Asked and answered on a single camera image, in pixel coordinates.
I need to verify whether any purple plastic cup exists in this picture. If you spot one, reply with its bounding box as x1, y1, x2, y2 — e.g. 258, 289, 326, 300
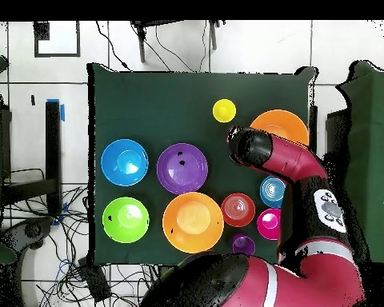
231, 232, 256, 257

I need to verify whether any black cable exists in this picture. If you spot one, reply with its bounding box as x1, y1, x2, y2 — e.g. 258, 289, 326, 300
94, 20, 130, 70

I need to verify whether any red plastic bowl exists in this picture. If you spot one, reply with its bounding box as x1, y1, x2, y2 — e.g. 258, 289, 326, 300
220, 192, 256, 229

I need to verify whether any purple plastic bowl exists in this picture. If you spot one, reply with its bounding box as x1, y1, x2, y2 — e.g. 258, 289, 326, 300
156, 142, 210, 196

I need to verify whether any black square frame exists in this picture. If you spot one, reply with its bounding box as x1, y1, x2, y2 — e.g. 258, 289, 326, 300
34, 20, 82, 58

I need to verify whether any green plastic bowl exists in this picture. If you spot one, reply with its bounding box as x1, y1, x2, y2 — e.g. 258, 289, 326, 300
102, 196, 150, 245

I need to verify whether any black power strip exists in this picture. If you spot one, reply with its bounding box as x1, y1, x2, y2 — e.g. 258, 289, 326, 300
77, 257, 112, 303

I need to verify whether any large orange bowl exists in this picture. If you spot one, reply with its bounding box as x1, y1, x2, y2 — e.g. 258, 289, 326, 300
249, 109, 310, 148
162, 191, 226, 254

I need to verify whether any yellow plastic cup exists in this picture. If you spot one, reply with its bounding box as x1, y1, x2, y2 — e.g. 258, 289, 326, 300
211, 98, 237, 124

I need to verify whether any dark green tablecloth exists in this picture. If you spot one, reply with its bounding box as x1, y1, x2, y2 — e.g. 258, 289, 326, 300
86, 62, 318, 266

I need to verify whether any tangle of black cables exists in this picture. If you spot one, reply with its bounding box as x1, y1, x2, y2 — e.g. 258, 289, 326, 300
2, 167, 161, 307

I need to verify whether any pink plastic bowl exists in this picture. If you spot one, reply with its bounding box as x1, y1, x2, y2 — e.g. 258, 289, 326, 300
256, 208, 282, 241

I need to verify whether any large blue bowl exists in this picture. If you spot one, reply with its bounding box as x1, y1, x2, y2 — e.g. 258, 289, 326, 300
100, 138, 150, 187

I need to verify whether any small translucent blue bowl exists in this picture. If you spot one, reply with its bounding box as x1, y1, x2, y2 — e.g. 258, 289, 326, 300
259, 175, 287, 209

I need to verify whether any black metal stand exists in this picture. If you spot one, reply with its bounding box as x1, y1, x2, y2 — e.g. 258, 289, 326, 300
1, 101, 62, 218

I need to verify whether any blue tape strip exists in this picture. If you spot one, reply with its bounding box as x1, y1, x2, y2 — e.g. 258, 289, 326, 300
46, 98, 66, 122

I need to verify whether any black chair base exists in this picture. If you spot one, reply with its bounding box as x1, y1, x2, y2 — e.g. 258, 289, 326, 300
0, 216, 55, 266

